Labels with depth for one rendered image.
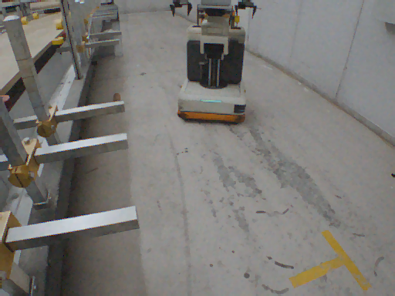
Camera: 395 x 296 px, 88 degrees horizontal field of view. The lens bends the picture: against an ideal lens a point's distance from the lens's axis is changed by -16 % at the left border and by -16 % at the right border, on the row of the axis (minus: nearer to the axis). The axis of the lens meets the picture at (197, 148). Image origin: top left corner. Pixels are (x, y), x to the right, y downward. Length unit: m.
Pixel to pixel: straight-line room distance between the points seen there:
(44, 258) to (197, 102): 1.80
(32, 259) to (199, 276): 0.85
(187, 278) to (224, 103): 1.45
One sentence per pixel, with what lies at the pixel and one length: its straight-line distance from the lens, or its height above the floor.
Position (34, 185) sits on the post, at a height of 0.78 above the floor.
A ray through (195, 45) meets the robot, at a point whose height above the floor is 0.66.
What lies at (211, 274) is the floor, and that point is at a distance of 1.29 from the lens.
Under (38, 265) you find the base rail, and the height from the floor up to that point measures 0.70.
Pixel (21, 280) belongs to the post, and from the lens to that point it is 0.56.
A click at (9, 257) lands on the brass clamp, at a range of 0.52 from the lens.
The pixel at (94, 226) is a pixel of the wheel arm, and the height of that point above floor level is 0.85.
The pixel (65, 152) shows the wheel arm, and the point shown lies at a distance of 0.65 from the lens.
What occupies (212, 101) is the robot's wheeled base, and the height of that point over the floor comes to 0.25.
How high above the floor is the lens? 1.19
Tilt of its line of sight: 37 degrees down
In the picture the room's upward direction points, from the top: 1 degrees clockwise
